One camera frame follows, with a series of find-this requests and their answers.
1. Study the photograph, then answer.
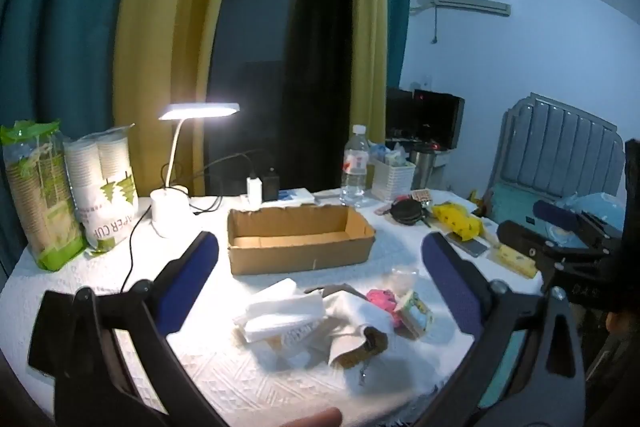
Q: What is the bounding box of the pink knitted item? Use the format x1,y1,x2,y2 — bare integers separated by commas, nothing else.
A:
366,289,397,314

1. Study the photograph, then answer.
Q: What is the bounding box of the white textured tablecloth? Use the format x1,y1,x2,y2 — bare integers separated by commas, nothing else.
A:
1,198,473,426

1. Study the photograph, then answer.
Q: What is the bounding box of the black monitor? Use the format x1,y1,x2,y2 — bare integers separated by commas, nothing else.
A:
385,88,465,150

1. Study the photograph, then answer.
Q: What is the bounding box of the white plastic basket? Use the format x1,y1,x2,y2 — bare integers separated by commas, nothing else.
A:
371,159,416,202

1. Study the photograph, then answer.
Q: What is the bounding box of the white tissue pack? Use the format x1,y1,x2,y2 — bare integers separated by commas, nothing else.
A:
235,277,326,343

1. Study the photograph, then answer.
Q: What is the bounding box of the black power adapter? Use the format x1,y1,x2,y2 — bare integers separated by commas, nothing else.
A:
262,168,280,202

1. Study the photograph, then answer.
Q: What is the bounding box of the small printed packet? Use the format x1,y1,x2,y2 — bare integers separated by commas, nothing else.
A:
395,291,434,338

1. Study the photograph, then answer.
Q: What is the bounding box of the fingertip at bottom edge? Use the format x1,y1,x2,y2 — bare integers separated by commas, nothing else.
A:
282,407,343,427

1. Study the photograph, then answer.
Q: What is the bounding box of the white charger plug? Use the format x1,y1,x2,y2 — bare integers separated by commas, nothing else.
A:
246,176,262,207

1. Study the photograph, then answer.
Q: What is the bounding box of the white air conditioner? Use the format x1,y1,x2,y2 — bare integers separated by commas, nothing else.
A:
409,0,512,17

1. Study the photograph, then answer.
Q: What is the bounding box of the yellow tissue packet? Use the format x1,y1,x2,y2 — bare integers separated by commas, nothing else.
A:
488,245,538,280

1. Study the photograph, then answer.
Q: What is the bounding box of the black round case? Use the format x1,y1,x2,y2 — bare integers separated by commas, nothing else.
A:
390,197,431,228

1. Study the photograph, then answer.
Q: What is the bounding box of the clear water bottle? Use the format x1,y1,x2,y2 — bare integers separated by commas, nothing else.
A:
340,124,370,207

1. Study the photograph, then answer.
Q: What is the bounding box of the yellow patterned pouch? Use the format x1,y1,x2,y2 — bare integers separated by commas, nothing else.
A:
432,202,483,242

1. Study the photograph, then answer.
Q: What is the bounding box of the white desk lamp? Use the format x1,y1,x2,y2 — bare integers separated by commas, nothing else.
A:
150,102,241,239

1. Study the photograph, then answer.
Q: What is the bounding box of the white power strip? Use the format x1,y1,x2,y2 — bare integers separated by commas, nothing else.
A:
278,188,316,205

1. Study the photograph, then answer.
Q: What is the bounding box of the grey padded headboard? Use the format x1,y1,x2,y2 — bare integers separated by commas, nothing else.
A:
489,93,625,199

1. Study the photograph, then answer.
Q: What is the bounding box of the green paper cup pack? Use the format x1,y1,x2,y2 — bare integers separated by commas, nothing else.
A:
1,120,86,272

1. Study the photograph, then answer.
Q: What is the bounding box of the brown cardboard box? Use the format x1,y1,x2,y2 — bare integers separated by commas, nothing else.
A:
228,205,375,275

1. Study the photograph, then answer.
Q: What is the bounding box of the steel thermos cup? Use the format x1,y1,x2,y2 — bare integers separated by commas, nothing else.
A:
410,145,438,190

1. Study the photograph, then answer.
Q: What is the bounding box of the white paper cup pack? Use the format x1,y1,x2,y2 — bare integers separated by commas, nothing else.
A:
63,126,139,254

